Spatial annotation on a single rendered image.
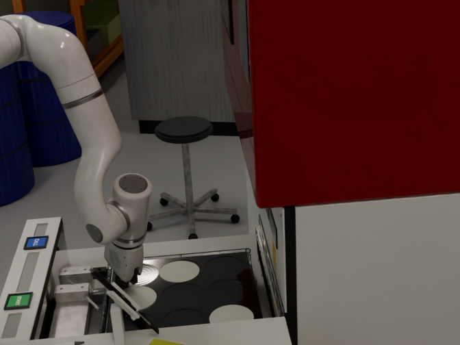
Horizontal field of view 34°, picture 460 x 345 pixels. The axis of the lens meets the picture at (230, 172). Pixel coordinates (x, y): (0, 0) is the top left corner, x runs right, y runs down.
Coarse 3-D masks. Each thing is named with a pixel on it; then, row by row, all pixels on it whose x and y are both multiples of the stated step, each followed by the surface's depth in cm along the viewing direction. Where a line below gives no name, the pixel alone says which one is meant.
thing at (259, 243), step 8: (256, 232) 196; (256, 240) 199; (264, 248) 186; (264, 256) 183; (264, 264) 180; (264, 272) 189; (264, 280) 186; (272, 280) 173; (264, 288) 186; (272, 288) 170; (272, 296) 167; (272, 304) 168; (272, 312) 173; (280, 312) 161
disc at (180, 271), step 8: (168, 264) 189; (176, 264) 189; (184, 264) 189; (192, 264) 189; (160, 272) 186; (168, 272) 186; (176, 272) 186; (184, 272) 186; (192, 272) 185; (168, 280) 183; (176, 280) 183; (184, 280) 182
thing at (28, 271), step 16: (32, 224) 200; (48, 224) 200; (48, 240) 192; (16, 256) 185; (32, 256) 186; (48, 256) 185; (16, 272) 178; (32, 272) 179; (16, 288) 172; (32, 288) 172; (0, 304) 167; (32, 304) 166; (0, 320) 161; (16, 320) 161; (32, 320) 160; (0, 336) 156; (16, 336) 156
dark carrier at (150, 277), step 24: (144, 264) 190; (216, 264) 189; (240, 264) 188; (168, 288) 180; (192, 288) 179; (216, 288) 179; (240, 288) 178; (144, 312) 171; (168, 312) 171; (192, 312) 170
